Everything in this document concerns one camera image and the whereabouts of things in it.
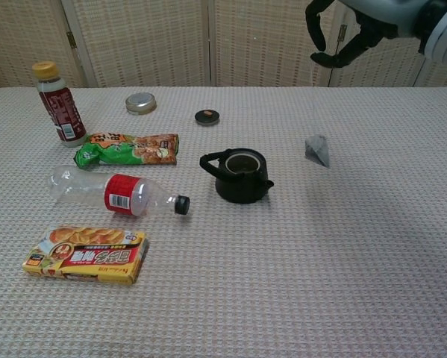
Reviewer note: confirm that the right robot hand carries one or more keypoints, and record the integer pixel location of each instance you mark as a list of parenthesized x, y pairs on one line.
[(376, 18)]

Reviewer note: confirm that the grey pyramid tea bag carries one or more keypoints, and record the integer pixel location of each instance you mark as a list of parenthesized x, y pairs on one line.
[(318, 150)]

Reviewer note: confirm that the black teapot lid orange knob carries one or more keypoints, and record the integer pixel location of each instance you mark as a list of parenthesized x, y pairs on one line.
[(206, 117)]

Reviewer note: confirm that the black teapot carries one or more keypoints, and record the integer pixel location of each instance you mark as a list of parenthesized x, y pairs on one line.
[(242, 186)]

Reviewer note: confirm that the green snack packet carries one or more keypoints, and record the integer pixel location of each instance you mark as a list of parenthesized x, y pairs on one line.
[(126, 152)]

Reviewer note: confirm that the brass screen hinge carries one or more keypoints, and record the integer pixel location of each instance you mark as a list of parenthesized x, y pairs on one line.
[(343, 32), (71, 40)]

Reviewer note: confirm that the woven rattan folding screen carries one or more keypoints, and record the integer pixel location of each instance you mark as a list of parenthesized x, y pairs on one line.
[(245, 41)]

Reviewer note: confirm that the round metal jar lid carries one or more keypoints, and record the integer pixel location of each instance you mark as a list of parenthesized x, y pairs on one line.
[(140, 103)]

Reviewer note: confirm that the beige woven tablecloth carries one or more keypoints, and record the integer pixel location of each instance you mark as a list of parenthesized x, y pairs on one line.
[(283, 279)]

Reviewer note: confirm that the clear plastic bottle red label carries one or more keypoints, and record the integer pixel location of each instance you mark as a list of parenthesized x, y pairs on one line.
[(122, 194)]

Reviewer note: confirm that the red-labelled sauce bottle yellow cap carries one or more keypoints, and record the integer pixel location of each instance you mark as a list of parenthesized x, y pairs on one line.
[(60, 108)]

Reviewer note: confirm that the yellow curry box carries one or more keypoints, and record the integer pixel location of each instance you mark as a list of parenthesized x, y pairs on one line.
[(92, 257)]

